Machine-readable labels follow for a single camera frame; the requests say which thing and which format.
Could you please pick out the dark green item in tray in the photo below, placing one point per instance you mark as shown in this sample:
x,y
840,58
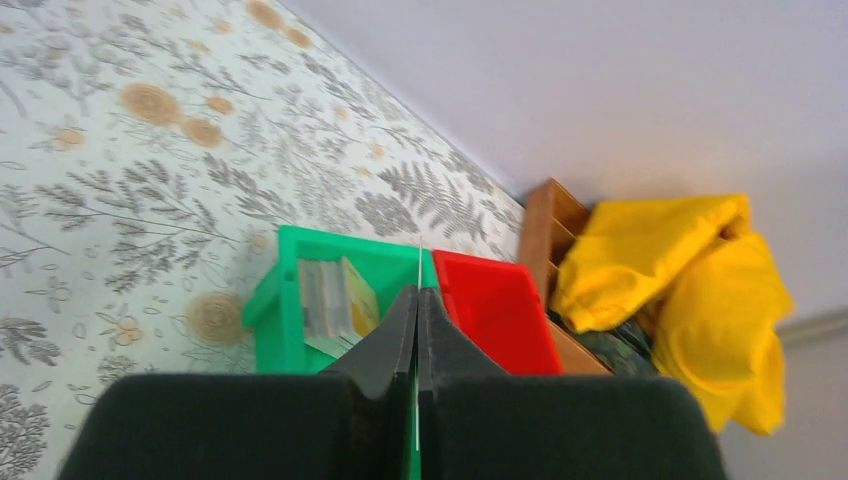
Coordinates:
x,y
625,350

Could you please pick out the floral table mat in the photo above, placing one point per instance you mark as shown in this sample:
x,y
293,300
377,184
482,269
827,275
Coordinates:
x,y
149,152

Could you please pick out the red plastic bin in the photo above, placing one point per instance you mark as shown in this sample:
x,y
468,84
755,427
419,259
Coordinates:
x,y
497,306

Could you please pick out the silver cards in green bin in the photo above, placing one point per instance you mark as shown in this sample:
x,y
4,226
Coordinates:
x,y
326,319

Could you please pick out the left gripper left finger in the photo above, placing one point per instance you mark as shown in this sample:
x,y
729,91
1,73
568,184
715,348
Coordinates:
x,y
351,420

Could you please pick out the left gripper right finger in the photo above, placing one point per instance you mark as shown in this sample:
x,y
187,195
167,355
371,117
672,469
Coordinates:
x,y
478,421

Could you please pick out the yellow cloth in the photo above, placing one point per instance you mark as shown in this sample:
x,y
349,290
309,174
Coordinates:
x,y
702,283

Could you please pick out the gold credit card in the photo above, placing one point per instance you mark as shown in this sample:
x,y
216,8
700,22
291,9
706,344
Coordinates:
x,y
362,299

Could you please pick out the green plastic bin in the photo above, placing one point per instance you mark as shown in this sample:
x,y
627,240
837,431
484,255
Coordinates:
x,y
274,311

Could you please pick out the wooden tray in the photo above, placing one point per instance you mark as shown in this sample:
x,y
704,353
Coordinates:
x,y
552,221

